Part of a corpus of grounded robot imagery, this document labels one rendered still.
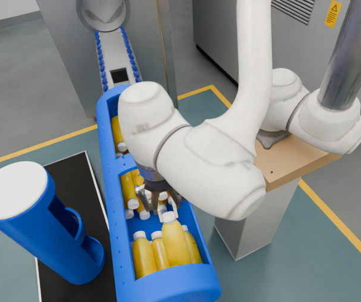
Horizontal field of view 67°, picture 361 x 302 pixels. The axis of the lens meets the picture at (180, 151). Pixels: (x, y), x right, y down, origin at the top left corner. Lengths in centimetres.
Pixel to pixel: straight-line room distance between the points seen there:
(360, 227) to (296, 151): 134
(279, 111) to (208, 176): 67
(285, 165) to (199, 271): 56
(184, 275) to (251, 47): 53
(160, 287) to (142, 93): 46
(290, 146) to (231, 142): 79
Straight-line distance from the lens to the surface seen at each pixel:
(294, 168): 112
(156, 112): 44
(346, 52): 79
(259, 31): 51
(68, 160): 255
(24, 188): 128
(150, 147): 45
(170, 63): 186
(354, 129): 99
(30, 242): 141
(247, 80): 46
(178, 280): 72
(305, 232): 223
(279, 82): 100
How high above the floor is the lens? 193
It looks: 49 degrees down
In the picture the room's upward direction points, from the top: 6 degrees counter-clockwise
